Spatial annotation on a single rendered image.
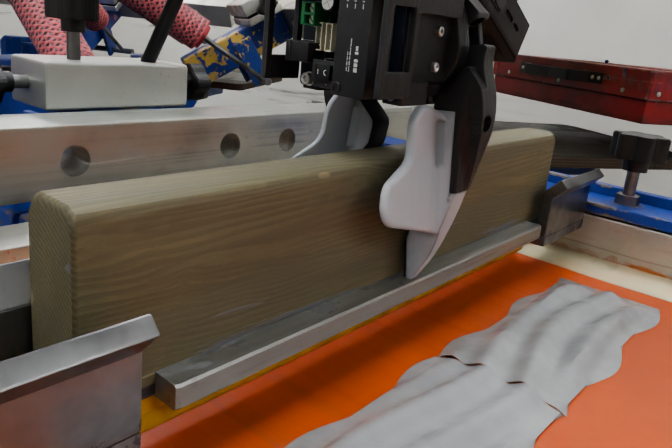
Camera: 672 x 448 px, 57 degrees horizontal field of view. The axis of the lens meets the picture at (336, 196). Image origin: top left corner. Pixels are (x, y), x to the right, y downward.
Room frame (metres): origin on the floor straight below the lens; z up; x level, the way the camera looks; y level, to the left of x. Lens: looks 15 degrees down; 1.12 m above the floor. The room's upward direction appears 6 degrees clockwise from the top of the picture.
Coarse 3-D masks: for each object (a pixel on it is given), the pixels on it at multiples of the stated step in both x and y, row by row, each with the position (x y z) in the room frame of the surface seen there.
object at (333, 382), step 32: (320, 352) 0.29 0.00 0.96; (352, 352) 0.29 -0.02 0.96; (384, 352) 0.30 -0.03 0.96; (416, 352) 0.30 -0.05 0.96; (256, 384) 0.26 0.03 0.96; (288, 384) 0.26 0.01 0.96; (320, 384) 0.26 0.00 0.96; (352, 384) 0.26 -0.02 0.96; (384, 384) 0.27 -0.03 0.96; (192, 416) 0.23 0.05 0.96; (224, 416) 0.23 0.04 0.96; (256, 416) 0.23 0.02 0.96; (288, 416) 0.23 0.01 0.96; (320, 416) 0.24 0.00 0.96
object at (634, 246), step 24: (600, 216) 0.50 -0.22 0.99; (0, 240) 0.31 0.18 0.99; (24, 240) 0.32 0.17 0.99; (576, 240) 0.51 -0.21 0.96; (600, 240) 0.49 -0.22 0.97; (624, 240) 0.48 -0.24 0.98; (648, 240) 0.47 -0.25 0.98; (0, 264) 0.30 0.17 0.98; (624, 264) 0.48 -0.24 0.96; (648, 264) 0.47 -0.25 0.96
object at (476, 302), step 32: (512, 256) 0.48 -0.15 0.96; (448, 288) 0.39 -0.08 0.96; (480, 288) 0.40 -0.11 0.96; (512, 288) 0.41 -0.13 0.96; (544, 288) 0.41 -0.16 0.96; (608, 288) 0.43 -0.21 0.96; (384, 320) 0.34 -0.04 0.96; (416, 320) 0.34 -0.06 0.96; (448, 320) 0.34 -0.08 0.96; (480, 320) 0.35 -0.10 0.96; (640, 352) 0.33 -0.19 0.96; (608, 384) 0.29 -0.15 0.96; (640, 384) 0.29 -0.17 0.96; (576, 416) 0.26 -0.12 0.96; (608, 416) 0.26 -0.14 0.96; (640, 416) 0.26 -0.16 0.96
